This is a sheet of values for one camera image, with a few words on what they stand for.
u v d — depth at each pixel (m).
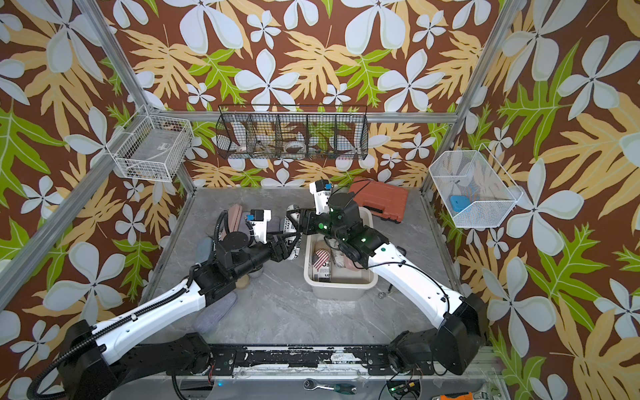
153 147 0.85
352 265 0.52
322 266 0.86
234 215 1.00
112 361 0.42
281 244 0.63
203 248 0.96
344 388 0.69
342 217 0.53
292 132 0.97
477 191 0.83
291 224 0.68
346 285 0.73
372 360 0.74
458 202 0.80
